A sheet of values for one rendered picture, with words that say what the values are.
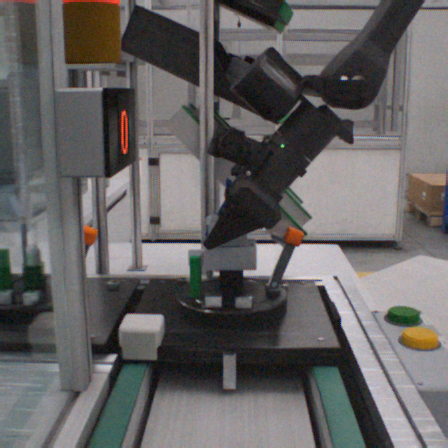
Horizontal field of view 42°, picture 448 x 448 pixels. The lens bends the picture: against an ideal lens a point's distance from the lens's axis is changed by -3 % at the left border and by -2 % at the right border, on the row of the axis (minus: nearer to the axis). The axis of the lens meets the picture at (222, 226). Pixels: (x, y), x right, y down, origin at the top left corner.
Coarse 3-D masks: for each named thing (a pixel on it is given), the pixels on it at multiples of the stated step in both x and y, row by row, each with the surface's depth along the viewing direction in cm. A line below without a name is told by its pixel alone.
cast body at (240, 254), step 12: (216, 216) 73; (240, 240) 71; (252, 240) 74; (192, 252) 73; (204, 252) 71; (216, 252) 71; (228, 252) 71; (240, 252) 71; (252, 252) 71; (204, 264) 72; (216, 264) 71; (228, 264) 71; (240, 264) 71; (252, 264) 71
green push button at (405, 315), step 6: (396, 306) 74; (402, 306) 74; (390, 312) 73; (396, 312) 72; (402, 312) 72; (408, 312) 72; (414, 312) 72; (390, 318) 72; (396, 318) 71; (402, 318) 71; (408, 318) 71; (414, 318) 71; (408, 324) 71
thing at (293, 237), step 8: (272, 232) 73; (288, 232) 72; (296, 232) 72; (280, 240) 72; (288, 240) 72; (296, 240) 72; (288, 248) 72; (280, 256) 73; (288, 256) 72; (280, 264) 73; (280, 272) 73; (272, 280) 73; (280, 280) 73
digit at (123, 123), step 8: (120, 96) 50; (128, 96) 53; (120, 104) 50; (128, 104) 53; (120, 112) 50; (128, 112) 53; (120, 120) 50; (128, 120) 53; (120, 128) 50; (128, 128) 53; (120, 136) 50; (128, 136) 53; (120, 144) 50; (128, 144) 54; (120, 152) 50; (128, 152) 54; (120, 160) 50; (128, 160) 54
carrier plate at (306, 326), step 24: (168, 288) 82; (312, 288) 82; (144, 312) 73; (168, 312) 73; (288, 312) 73; (312, 312) 73; (168, 336) 66; (192, 336) 66; (216, 336) 66; (240, 336) 66; (264, 336) 66; (288, 336) 66; (312, 336) 66; (336, 336) 66; (120, 360) 64; (144, 360) 64; (168, 360) 64; (192, 360) 64; (216, 360) 64; (240, 360) 64; (264, 360) 63; (288, 360) 63; (312, 360) 63; (336, 360) 63
